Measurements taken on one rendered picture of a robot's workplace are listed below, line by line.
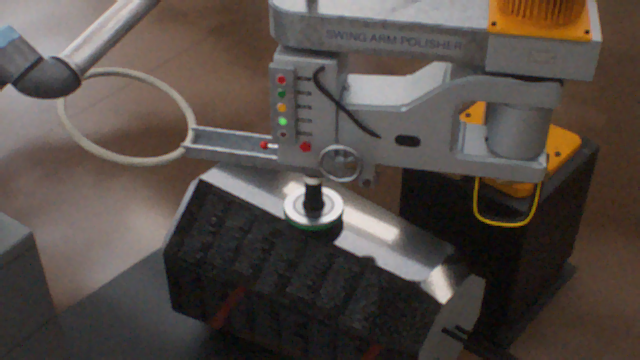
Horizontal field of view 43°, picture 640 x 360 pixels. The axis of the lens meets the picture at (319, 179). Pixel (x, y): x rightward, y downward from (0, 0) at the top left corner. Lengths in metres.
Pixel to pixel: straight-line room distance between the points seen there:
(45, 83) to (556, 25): 1.40
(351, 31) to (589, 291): 2.07
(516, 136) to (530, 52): 0.31
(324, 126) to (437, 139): 0.36
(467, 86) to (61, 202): 2.63
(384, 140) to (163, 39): 3.46
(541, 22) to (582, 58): 0.15
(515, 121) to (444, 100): 0.22
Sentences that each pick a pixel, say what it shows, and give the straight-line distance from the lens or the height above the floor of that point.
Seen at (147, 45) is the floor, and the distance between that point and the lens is 5.81.
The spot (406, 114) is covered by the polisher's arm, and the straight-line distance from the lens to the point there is 2.53.
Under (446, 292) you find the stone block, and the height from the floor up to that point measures 0.76.
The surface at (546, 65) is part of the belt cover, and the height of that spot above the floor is 1.59.
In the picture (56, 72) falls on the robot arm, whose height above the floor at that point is 1.60.
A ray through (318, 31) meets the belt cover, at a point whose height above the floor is 1.62.
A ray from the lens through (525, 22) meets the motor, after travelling 2.37.
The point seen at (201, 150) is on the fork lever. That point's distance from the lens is 2.84.
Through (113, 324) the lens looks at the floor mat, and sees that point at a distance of 3.78.
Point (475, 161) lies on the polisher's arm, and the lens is 2.61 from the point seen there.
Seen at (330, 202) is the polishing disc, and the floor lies 0.86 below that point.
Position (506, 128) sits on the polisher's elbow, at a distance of 2.55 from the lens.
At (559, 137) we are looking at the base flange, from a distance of 3.55.
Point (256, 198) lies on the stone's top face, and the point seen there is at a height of 0.80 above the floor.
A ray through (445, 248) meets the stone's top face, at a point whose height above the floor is 0.80.
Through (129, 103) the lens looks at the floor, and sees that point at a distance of 5.20.
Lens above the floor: 2.75
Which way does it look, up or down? 38 degrees down
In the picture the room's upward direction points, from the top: straight up
